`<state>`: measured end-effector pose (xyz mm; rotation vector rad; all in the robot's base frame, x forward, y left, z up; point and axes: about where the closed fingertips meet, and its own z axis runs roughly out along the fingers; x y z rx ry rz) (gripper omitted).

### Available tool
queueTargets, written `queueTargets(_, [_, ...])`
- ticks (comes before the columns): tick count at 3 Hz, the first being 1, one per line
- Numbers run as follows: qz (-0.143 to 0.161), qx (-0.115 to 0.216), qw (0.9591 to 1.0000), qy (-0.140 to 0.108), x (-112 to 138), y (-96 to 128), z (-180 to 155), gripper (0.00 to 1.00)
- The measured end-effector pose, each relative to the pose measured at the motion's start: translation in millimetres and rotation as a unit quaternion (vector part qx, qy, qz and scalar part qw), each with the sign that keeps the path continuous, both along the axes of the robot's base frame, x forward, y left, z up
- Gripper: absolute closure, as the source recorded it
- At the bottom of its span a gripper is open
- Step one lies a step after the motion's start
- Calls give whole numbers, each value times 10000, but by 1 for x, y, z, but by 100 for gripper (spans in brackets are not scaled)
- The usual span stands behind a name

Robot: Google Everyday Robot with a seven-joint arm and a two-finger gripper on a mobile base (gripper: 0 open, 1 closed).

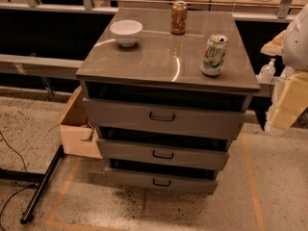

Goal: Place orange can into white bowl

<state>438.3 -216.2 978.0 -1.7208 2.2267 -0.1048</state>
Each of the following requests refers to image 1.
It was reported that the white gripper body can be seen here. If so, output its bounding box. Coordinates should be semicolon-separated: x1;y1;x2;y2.
261;31;285;56

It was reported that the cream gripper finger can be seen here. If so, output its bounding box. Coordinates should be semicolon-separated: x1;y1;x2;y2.
266;109;299;131
278;72;308;114

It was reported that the green white 7up can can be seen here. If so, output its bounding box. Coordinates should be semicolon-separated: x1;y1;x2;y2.
201;34;228;76

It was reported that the orange soda can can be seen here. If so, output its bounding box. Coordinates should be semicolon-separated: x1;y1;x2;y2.
170;0;188;35

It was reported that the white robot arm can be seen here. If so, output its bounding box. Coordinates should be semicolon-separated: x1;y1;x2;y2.
261;5;308;131

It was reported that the white bowl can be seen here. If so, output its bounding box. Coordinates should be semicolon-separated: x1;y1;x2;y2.
110;20;142;46

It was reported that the clear sanitizer bottle left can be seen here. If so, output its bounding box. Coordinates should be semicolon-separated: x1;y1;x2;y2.
258;58;275;83

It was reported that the grey drawer cabinet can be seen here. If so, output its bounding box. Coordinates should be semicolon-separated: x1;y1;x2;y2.
76;9;260;181

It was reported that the middle grey drawer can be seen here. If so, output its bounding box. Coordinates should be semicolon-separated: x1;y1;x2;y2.
97;139;230;170

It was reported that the grey drawer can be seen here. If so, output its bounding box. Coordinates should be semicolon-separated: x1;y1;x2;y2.
105;167;218;194
97;139;230;170
83;98;244;140

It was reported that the bottom grey drawer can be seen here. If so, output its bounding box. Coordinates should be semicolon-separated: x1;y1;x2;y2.
105;167;218;194

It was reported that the top grey drawer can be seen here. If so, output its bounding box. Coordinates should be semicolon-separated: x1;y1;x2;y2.
83;98;244;140

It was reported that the cardboard box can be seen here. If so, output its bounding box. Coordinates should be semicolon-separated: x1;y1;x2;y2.
50;86;102;159

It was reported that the black metal floor bar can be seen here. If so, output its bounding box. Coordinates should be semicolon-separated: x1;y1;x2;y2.
20;145;64;224

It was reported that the black floor cable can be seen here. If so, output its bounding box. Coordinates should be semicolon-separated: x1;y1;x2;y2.
0;131;37;231

